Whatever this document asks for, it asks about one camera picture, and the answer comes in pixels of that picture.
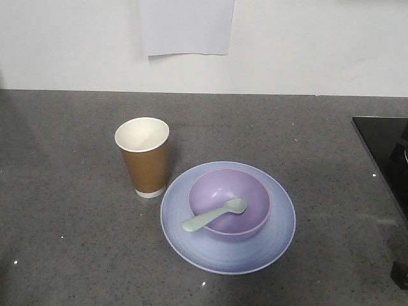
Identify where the black induction cooktop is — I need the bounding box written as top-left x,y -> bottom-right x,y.
352,116 -> 407,221

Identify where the purple plastic bowl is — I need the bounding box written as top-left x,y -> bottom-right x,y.
182,168 -> 271,242

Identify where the brown paper cup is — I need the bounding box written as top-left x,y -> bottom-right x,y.
115,117 -> 170,198

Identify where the white paper sheet on wall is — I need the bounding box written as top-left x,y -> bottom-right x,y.
139,0 -> 235,56

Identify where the light blue plastic plate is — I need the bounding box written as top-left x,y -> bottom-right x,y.
161,161 -> 296,275

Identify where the mint green plastic spoon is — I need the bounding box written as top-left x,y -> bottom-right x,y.
182,199 -> 248,232

